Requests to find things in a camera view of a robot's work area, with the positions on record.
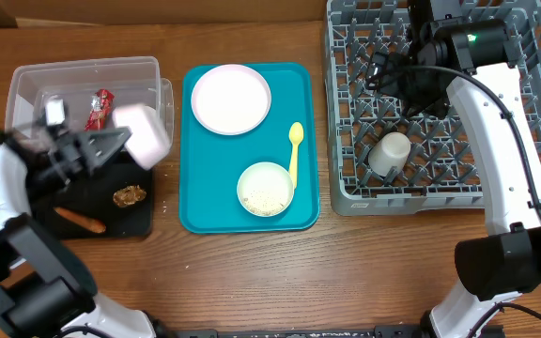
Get red snack wrapper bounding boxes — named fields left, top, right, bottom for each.
left=85, top=89, right=115, bottom=131

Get small pink plate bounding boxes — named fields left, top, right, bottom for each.
left=112, top=103, right=171, bottom=170

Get brown food scraps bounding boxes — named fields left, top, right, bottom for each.
left=113, top=185, right=147, bottom=207

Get white plastic cup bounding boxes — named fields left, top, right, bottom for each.
left=367, top=131, right=411, bottom=177

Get pale green bowl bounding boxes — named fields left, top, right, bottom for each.
left=237, top=161, right=295, bottom=218

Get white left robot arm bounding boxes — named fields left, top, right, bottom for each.
left=0, top=100, right=170, bottom=337

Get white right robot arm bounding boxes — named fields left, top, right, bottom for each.
left=366, top=1, right=541, bottom=337

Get black waste tray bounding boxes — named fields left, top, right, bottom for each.
left=31, top=152, right=154, bottom=239

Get clear plastic bin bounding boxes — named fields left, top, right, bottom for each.
left=5, top=56, right=174, bottom=150

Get teal plastic tray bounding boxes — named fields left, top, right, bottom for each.
left=178, top=62, right=320, bottom=234

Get large pink plate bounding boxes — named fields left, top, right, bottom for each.
left=191, top=64, right=271, bottom=136

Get yellow plastic spoon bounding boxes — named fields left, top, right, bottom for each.
left=288, top=122, right=304, bottom=188

